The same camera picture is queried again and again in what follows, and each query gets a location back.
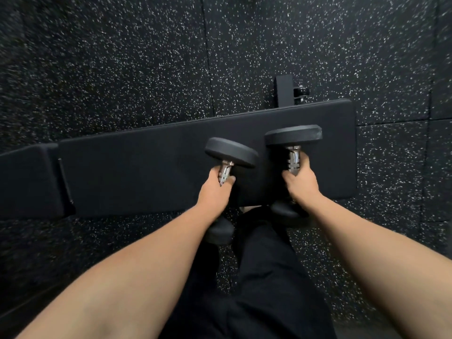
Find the person's right hand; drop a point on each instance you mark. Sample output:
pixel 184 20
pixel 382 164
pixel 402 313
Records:
pixel 303 187

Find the person's left hand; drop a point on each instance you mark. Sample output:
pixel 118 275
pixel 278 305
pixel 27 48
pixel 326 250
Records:
pixel 212 195

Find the person's right thumb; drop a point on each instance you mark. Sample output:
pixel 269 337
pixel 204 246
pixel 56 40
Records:
pixel 288 178

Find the person's left thumb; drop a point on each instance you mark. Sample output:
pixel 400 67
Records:
pixel 228 181

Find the person's right forearm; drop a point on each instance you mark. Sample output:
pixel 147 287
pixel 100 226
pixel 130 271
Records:
pixel 381 257

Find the person's left forearm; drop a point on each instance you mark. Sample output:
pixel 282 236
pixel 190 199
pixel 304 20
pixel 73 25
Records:
pixel 141 271

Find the black bench transport wheel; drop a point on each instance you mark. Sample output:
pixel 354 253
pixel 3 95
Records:
pixel 302 92

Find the long black bench back pad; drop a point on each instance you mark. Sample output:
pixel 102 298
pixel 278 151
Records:
pixel 141 165

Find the person's black trousers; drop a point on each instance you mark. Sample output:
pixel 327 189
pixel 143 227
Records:
pixel 261 285

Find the short black bench seat pad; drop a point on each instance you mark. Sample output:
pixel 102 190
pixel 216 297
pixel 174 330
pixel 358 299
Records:
pixel 28 180

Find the black metal bench frame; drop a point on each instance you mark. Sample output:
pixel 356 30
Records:
pixel 284 89

